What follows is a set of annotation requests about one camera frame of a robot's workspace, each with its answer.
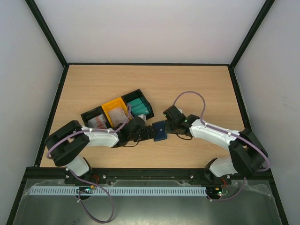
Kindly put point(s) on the white red card stack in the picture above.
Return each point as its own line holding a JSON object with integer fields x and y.
{"x": 117, "y": 116}

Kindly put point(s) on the yellow plastic bin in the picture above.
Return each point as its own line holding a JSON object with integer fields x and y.
{"x": 119, "y": 102}

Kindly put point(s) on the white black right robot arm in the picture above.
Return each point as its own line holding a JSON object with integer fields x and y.
{"x": 246, "y": 154}

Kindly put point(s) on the black aluminium frame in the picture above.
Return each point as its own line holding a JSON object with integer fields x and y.
{"x": 36, "y": 172}

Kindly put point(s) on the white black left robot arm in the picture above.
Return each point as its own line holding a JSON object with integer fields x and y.
{"x": 64, "y": 145}

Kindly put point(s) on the black bin with red cards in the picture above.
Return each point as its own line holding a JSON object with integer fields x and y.
{"x": 93, "y": 113}

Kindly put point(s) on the teal card stack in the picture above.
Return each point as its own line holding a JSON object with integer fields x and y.
{"x": 138, "y": 107}

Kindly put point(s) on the light blue slotted cable duct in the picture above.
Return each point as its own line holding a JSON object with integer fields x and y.
{"x": 120, "y": 191}

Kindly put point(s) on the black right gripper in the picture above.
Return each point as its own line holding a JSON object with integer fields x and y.
{"x": 168, "y": 128}

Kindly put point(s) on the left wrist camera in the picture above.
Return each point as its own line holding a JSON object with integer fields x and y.
{"x": 142, "y": 116}

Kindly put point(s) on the black bin with teal cards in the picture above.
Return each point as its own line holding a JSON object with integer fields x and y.
{"x": 138, "y": 94}

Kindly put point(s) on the red patterned card stack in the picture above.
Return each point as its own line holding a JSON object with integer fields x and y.
{"x": 98, "y": 122}

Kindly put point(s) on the blue leather card holder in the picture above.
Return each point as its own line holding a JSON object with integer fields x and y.
{"x": 160, "y": 133}

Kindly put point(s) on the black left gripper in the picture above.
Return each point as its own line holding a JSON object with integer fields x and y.
{"x": 148, "y": 134}

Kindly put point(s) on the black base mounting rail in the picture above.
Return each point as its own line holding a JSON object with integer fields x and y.
{"x": 198, "y": 176}

